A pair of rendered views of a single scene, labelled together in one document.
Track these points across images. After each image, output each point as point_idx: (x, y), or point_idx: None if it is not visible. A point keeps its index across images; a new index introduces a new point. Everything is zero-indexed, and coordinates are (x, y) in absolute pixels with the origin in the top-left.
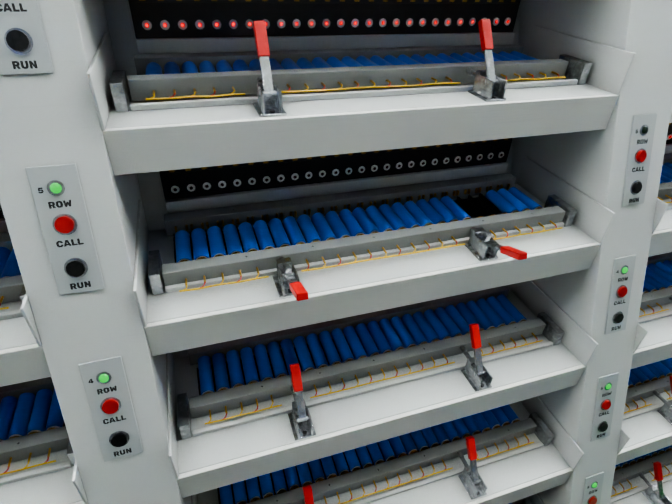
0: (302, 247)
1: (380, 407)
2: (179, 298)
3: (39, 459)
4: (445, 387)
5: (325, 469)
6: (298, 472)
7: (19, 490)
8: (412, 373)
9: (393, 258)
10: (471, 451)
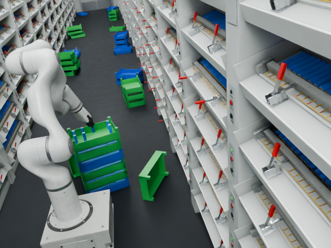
0: (205, 72)
1: (206, 130)
2: (192, 69)
3: None
4: (214, 141)
5: None
6: None
7: None
8: (217, 132)
9: (211, 89)
10: (219, 174)
